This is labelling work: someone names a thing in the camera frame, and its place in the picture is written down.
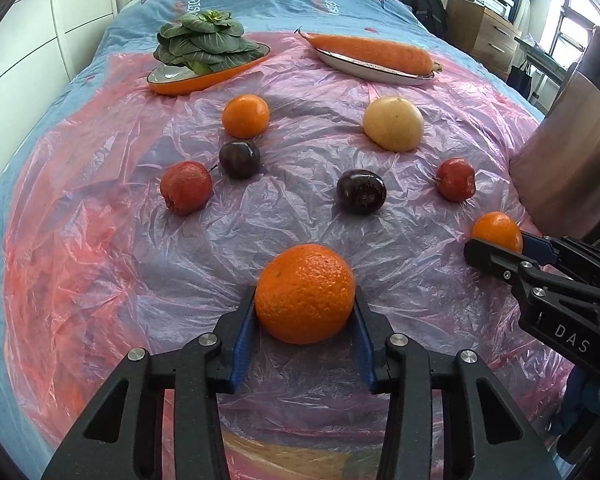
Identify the dark purple plum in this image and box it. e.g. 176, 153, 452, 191
218, 140, 261, 180
336, 169, 387, 215

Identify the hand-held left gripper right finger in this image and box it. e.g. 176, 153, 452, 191
352, 285, 563, 480

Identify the green bok choy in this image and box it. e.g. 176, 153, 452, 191
153, 10, 262, 75

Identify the large orange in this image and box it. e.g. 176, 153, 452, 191
254, 243, 356, 345

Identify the small orange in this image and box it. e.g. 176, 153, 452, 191
470, 211, 524, 256

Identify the wooden dresser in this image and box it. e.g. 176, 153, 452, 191
446, 0, 523, 81

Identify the white oval dish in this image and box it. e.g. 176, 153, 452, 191
312, 46, 436, 87

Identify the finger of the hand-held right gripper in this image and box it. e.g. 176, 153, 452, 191
520, 230, 600, 292
463, 237, 600, 312

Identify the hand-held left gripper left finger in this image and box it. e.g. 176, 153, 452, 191
41, 285, 257, 480

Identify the pink plastic sheet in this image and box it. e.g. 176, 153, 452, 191
2, 30, 576, 461

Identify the carrot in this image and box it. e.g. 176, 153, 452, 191
298, 29, 443, 77

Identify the blue printed bedsheet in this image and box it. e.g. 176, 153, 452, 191
0, 0, 551, 480

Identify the dark tote bag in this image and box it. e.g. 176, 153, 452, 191
506, 57, 533, 98

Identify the red apple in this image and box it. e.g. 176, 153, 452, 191
160, 161, 215, 216
435, 158, 476, 203

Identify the yellow pomelo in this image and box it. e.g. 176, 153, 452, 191
363, 96, 425, 153

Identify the orange oval dish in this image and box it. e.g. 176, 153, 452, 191
146, 42, 271, 97

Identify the medium orange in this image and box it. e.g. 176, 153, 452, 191
222, 94, 271, 140

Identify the white desk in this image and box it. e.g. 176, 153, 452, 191
514, 35, 571, 86

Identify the black backpack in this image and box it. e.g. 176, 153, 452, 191
402, 0, 449, 38

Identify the white wardrobe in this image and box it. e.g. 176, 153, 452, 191
0, 0, 118, 211

